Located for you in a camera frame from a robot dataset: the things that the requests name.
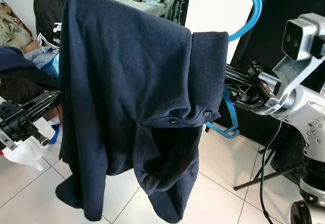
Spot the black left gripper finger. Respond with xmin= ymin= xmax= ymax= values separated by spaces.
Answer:
xmin=24 ymin=91 xmax=64 ymax=112
xmin=29 ymin=105 xmax=61 ymax=123

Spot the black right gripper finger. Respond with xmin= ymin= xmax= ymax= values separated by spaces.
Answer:
xmin=226 ymin=84 xmax=258 ymax=106
xmin=224 ymin=66 xmax=254 ymax=82

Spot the blue plastic hanger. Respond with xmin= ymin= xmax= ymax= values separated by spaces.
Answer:
xmin=206 ymin=0 xmax=263 ymax=139

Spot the dark navy polo shirt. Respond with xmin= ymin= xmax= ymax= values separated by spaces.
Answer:
xmin=55 ymin=0 xmax=229 ymax=223

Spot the white plastic bag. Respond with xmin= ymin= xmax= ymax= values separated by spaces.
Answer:
xmin=3 ymin=115 xmax=62 ymax=171

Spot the grey green cloth bag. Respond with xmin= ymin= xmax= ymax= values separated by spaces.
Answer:
xmin=0 ymin=1 xmax=32 ymax=49

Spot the black metal stand leg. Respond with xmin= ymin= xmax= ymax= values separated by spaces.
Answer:
xmin=234 ymin=130 xmax=305 ymax=191

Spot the person in black shirt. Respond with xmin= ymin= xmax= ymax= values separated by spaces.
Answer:
xmin=33 ymin=0 xmax=67 ymax=49

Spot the bed with patterned sheet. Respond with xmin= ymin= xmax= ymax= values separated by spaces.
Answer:
xmin=111 ymin=0 xmax=171 ymax=17

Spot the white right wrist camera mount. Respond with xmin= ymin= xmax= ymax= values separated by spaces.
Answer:
xmin=263 ymin=13 xmax=325 ymax=114

